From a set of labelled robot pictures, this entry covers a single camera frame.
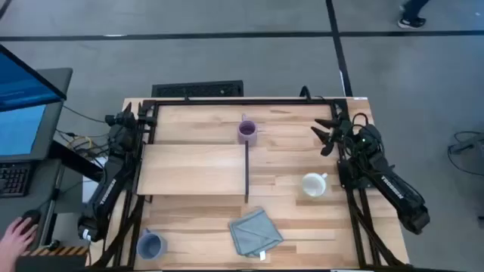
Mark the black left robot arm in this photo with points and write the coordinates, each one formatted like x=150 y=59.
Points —
x=107 y=185

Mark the person's hand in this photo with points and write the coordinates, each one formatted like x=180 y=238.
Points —
x=15 y=242

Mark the black computer mouse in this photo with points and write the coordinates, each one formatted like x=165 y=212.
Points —
x=33 y=216

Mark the black keyboard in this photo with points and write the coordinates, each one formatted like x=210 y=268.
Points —
x=13 y=179

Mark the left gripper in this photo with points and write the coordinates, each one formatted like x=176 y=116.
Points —
x=121 y=121

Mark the person's black shoe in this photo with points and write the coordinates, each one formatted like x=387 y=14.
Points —
x=412 y=19

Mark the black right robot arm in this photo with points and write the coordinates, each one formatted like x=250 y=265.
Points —
x=397 y=185

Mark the blue-grey mug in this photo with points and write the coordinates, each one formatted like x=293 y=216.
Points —
x=150 y=245

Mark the black-framed blue screen monitor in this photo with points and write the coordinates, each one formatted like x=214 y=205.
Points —
x=22 y=83

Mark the grey desk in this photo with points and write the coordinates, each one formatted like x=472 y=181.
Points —
x=45 y=181

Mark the lilac ribbed mug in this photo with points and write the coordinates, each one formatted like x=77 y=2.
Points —
x=247 y=132

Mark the grey-framed monitor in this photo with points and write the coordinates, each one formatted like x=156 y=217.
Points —
x=19 y=128

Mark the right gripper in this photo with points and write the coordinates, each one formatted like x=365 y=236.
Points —
x=343 y=128

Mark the yellow-black hazard tape strip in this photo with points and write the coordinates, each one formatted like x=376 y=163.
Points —
x=64 y=251

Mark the wooden shelf with black legs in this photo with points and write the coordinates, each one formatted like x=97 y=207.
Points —
x=189 y=170

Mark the black metal table frame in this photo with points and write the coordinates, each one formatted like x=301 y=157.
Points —
x=246 y=102

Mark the grey folded cloth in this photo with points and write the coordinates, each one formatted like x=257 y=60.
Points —
x=255 y=234

